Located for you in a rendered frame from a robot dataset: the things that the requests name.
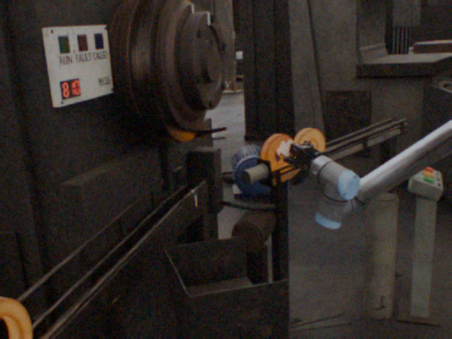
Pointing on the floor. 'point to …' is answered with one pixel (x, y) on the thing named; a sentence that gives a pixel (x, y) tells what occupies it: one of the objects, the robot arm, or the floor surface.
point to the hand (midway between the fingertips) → (279, 149)
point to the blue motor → (247, 155)
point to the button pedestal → (423, 254)
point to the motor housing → (257, 219)
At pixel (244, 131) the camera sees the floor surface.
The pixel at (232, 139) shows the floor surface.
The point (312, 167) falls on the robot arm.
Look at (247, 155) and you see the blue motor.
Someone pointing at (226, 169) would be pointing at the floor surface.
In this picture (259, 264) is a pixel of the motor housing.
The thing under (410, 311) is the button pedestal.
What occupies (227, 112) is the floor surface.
